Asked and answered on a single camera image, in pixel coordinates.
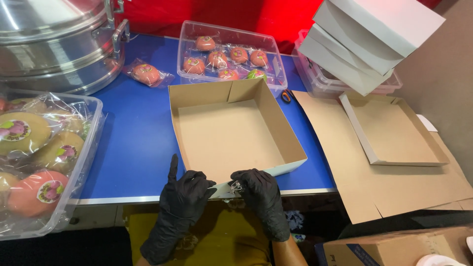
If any person's right hand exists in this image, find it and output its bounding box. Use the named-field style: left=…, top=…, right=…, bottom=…
left=230, top=169, right=286, bottom=228

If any person's left hand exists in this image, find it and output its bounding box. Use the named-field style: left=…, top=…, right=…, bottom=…
left=159, top=153, right=217, bottom=223

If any brown cardboard box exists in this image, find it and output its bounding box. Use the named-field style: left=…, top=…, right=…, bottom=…
left=168, top=78, right=308, bottom=200

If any crumpled patterned cloth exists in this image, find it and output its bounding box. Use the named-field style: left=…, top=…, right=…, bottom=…
left=285, top=210, right=306, bottom=243

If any person's yellow garment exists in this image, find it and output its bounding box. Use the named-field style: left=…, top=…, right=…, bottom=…
left=124, top=201, right=275, bottom=266

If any flat brown cardboard sheet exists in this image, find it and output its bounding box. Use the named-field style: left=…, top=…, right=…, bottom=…
left=292, top=90, right=473, bottom=225

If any clear container of large buns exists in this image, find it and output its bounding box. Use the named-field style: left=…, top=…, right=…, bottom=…
left=0, top=89, right=106, bottom=241

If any small wrapped green bun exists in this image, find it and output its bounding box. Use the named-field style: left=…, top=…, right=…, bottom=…
left=246, top=69, right=267, bottom=83

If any clear plastic storage container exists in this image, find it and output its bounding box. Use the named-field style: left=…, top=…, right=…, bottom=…
left=294, top=30, right=403, bottom=99

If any large wrapped yellow bun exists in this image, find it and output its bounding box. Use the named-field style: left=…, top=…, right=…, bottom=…
left=0, top=112, right=51, bottom=156
left=7, top=98, right=48, bottom=114
left=0, top=172, right=20, bottom=193
left=35, top=131, right=85, bottom=174

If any single wrapped orange bun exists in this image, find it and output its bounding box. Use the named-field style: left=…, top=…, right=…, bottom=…
left=124, top=58, right=175, bottom=88

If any clear container of small buns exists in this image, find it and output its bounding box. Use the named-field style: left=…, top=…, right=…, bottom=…
left=177, top=20, right=288, bottom=97

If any brown shipping carton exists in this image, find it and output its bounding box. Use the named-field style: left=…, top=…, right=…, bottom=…
left=315, top=226, right=473, bottom=266

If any group of wrapped orange buns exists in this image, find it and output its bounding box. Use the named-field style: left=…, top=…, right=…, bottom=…
left=183, top=35, right=270, bottom=81

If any shallow cardboard box lid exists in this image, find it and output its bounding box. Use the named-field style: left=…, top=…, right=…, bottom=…
left=339, top=92, right=450, bottom=166

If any large wrapped orange bun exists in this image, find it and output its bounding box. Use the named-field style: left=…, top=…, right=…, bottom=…
left=7, top=171, right=69, bottom=218

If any closed white cardboard box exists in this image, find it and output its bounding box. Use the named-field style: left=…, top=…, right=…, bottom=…
left=312, top=0, right=446, bottom=59
left=297, top=35, right=386, bottom=97
left=306, top=24, right=394, bottom=77

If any small white paper piece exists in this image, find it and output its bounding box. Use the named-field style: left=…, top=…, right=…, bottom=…
left=416, top=114, right=439, bottom=133

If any white tape roll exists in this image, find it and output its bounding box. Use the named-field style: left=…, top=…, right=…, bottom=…
left=416, top=254, right=467, bottom=266

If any red cloth backdrop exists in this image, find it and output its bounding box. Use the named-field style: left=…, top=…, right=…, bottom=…
left=118, top=0, right=442, bottom=55

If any large aluminium steamer pot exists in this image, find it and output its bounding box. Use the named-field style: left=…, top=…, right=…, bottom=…
left=0, top=0, right=131, bottom=96

